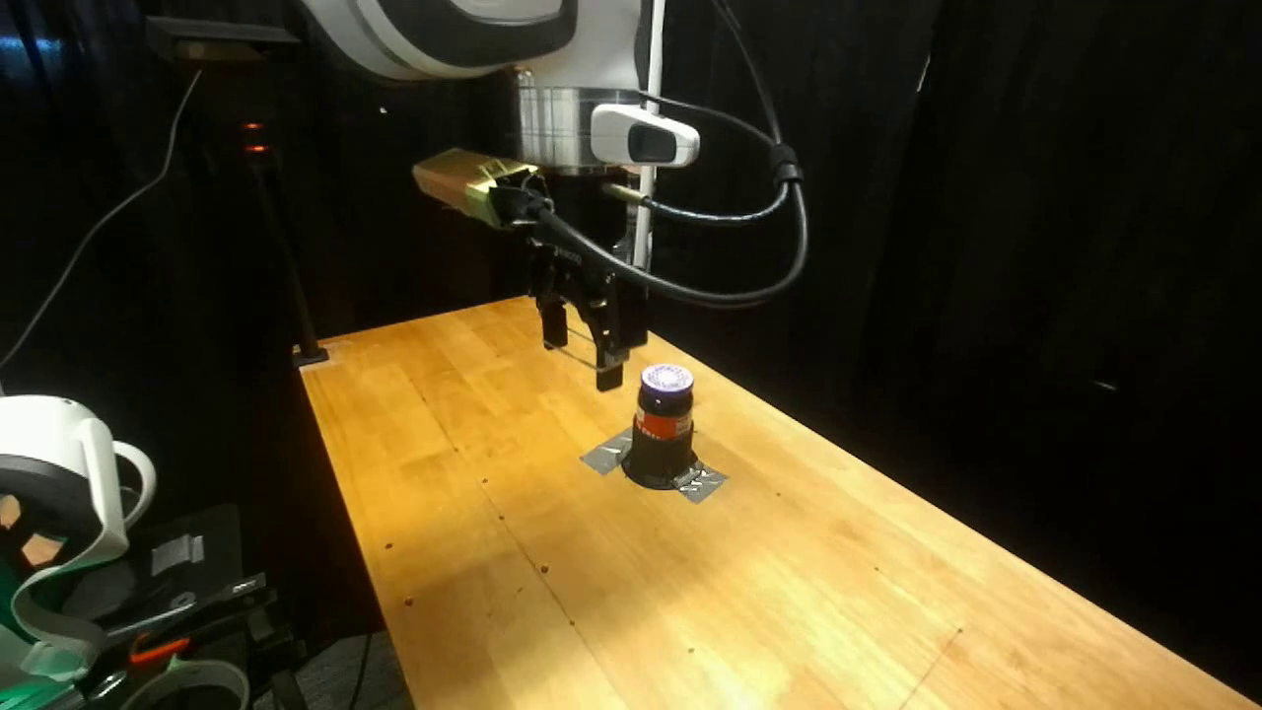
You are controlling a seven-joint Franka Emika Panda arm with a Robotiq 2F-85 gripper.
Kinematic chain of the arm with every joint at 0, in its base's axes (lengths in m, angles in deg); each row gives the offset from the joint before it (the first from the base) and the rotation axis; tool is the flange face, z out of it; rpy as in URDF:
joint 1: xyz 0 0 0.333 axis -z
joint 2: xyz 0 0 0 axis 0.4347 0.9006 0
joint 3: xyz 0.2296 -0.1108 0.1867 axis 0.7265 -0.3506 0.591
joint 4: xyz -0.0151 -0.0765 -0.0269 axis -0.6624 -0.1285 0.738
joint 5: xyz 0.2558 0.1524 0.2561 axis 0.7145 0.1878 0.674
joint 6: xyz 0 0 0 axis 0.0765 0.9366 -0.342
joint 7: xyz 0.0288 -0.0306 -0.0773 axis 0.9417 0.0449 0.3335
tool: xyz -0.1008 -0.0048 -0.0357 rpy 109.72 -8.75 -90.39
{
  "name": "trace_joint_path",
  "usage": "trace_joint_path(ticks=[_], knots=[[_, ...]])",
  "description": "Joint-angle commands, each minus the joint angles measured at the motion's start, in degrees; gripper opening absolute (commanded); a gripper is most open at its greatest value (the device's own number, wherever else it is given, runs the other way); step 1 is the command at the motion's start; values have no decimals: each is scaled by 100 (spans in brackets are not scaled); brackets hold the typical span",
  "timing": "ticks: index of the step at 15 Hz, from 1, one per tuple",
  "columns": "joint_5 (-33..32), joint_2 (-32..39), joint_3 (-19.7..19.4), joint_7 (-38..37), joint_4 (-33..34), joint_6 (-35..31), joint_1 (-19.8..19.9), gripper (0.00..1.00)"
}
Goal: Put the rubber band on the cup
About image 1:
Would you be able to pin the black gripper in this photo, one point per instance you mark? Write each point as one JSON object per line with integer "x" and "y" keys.
{"x": 589, "y": 261}

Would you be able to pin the dark upside-down cup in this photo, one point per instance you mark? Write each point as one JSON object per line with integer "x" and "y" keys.
{"x": 662, "y": 455}

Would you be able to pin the white vertical pole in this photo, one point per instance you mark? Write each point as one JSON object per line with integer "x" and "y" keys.
{"x": 648, "y": 82}

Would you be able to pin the black tripod stand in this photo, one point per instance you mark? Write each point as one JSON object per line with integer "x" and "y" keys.
{"x": 268, "y": 224}

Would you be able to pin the small grey tape piece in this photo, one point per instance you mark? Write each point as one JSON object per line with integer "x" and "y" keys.
{"x": 175, "y": 554}

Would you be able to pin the black curtain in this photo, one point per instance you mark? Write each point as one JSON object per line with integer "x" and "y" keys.
{"x": 1051, "y": 199}

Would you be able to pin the grey tape roll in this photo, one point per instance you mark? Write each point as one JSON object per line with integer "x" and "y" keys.
{"x": 184, "y": 678}

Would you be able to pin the grey square base plate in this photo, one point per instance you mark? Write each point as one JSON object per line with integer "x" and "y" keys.
{"x": 610, "y": 455}

